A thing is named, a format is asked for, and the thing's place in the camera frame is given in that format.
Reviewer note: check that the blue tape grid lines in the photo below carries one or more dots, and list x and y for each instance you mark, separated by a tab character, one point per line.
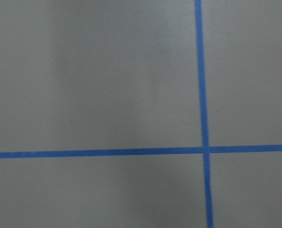
205	149

